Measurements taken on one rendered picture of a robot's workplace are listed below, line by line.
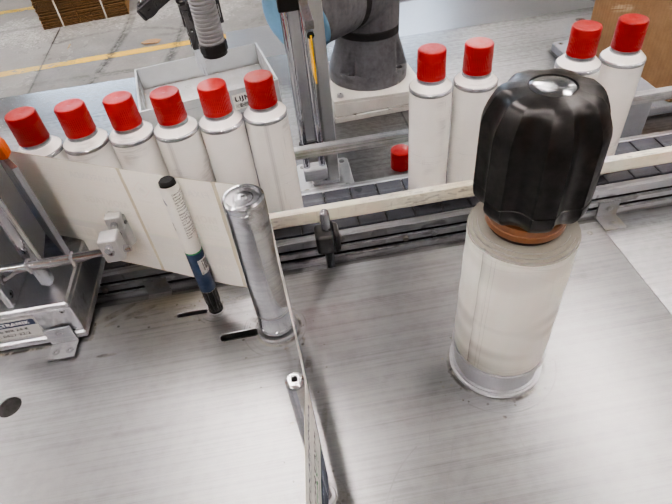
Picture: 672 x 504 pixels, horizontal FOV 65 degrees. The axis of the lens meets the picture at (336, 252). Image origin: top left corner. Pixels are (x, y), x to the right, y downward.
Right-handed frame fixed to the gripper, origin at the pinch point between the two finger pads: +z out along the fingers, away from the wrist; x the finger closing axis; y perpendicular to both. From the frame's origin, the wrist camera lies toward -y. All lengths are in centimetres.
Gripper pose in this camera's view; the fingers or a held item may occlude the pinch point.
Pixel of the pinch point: (199, 63)
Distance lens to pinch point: 126.0
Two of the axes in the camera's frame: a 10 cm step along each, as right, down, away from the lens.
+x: -3.2, -6.4, 7.0
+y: 9.4, -2.8, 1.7
